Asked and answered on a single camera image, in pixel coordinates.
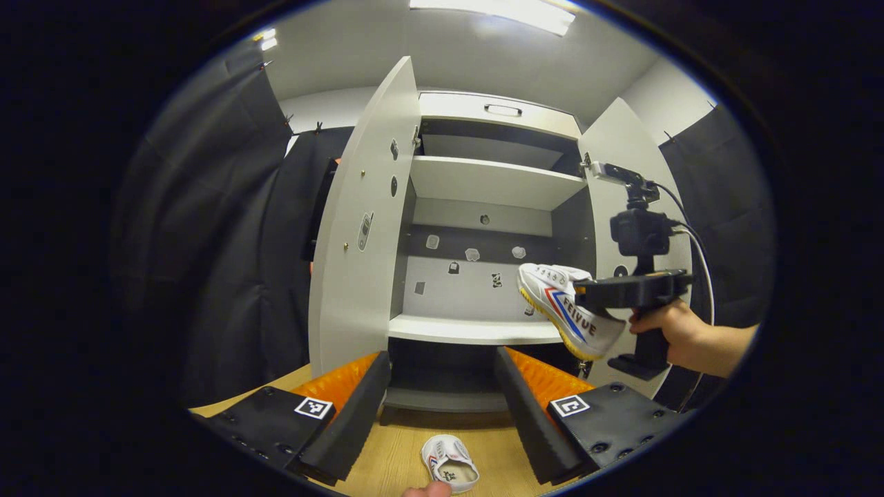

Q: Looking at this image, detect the large ceiling light panel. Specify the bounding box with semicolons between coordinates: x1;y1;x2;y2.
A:
409;0;576;37

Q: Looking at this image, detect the white canvas shoe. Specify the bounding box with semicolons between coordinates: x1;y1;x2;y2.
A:
421;435;481;494
518;262;628;362

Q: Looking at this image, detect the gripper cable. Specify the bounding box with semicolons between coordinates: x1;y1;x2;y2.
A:
653;181;717;411

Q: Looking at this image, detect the white shoe cabinet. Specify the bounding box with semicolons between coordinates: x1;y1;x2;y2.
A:
383;90;598;425

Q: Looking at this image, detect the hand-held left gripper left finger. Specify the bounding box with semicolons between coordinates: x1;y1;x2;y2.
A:
192;351;392;487

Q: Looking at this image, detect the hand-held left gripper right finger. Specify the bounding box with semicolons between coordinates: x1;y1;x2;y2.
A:
494;347;691;485

